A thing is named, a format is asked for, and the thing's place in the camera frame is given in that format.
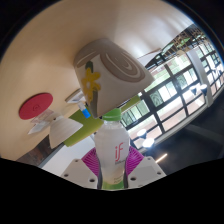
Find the long linear ceiling light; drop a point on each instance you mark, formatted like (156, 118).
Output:
(161, 158)

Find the white bottle with green cap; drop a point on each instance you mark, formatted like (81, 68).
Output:
(111, 156)

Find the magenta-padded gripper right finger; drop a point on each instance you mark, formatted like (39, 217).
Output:
(146, 170)

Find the large dark-framed grid window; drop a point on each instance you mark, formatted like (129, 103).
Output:
(173, 90)

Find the wooden chairs with green seats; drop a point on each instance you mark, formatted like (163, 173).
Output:
(178, 42)

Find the round red coaster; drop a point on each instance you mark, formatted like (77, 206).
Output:
(36, 106)

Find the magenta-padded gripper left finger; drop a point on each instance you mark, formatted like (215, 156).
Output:
(78, 171)

